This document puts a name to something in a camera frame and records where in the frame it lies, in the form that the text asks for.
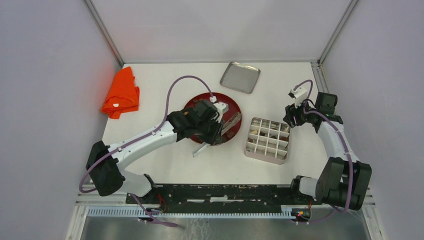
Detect silver serving tongs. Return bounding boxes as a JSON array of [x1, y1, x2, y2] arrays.
[[192, 111, 242, 158]]

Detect red round plate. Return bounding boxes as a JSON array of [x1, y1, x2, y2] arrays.
[[184, 92, 243, 143]]

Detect pink tin box with dividers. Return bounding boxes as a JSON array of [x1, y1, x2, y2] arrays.
[[244, 117, 291, 165]]

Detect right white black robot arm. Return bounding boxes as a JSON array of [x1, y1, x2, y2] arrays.
[[283, 89, 372, 212]]

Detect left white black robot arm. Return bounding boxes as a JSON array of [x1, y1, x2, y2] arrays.
[[86, 100, 229, 204]]

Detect brown chocolate piece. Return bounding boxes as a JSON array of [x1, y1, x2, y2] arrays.
[[224, 130, 235, 140]]

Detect silver tin lid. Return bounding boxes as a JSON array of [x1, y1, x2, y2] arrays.
[[219, 61, 261, 94]]

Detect orange folded cloth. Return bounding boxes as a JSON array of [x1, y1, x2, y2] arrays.
[[100, 66, 140, 119]]

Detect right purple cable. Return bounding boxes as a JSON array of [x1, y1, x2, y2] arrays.
[[293, 79, 354, 215]]

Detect purple cable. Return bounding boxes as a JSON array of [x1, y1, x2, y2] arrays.
[[293, 79, 354, 215], [78, 75, 218, 194]]

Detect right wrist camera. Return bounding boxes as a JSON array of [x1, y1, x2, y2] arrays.
[[288, 86, 309, 108]]

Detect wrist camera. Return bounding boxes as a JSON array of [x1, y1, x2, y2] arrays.
[[288, 86, 309, 108], [213, 101, 229, 117]]

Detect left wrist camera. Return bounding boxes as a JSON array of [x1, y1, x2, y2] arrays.
[[213, 101, 229, 117]]

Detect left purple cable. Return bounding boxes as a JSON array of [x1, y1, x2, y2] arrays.
[[78, 75, 218, 194]]

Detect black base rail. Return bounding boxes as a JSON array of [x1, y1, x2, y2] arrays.
[[139, 183, 320, 214]]

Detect white slotted cable duct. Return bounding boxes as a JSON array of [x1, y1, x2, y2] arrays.
[[87, 206, 294, 220]]

